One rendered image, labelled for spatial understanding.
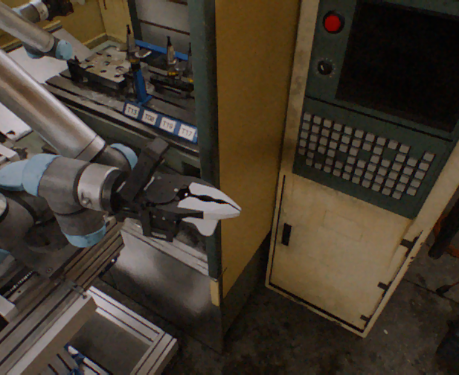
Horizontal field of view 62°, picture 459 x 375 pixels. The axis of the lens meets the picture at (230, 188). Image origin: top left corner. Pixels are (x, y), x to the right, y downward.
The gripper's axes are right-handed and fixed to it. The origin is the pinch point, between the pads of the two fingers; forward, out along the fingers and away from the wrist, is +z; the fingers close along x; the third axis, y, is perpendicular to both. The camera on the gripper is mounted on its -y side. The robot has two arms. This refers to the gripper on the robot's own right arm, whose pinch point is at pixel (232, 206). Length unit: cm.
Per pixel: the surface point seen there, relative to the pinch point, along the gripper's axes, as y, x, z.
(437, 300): 143, -119, 95
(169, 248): 72, -50, -36
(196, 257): 72, -48, -25
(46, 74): 63, -158, -168
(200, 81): -5.1, -31.0, -16.0
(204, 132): 8.3, -32.7, -15.8
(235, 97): 3.0, -42.8, -11.2
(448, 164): 23, -64, 48
